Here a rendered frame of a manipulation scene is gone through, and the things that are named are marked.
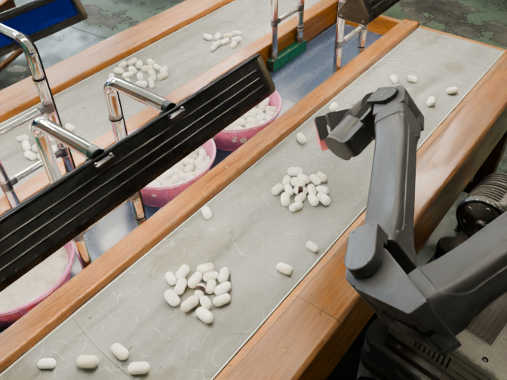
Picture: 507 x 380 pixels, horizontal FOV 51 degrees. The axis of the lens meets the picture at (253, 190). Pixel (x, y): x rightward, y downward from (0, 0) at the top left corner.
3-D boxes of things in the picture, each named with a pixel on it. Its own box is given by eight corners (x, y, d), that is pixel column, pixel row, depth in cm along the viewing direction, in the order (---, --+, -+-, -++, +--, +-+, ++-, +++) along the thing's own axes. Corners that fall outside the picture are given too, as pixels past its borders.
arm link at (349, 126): (425, 124, 90) (400, 85, 87) (385, 172, 87) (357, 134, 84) (379, 123, 101) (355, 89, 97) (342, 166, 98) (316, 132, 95)
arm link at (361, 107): (400, 105, 93) (376, 83, 93) (376, 132, 92) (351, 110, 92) (384, 117, 100) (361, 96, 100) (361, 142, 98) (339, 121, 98)
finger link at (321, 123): (343, 151, 113) (359, 141, 104) (311, 158, 112) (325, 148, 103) (335, 121, 114) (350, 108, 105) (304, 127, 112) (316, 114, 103)
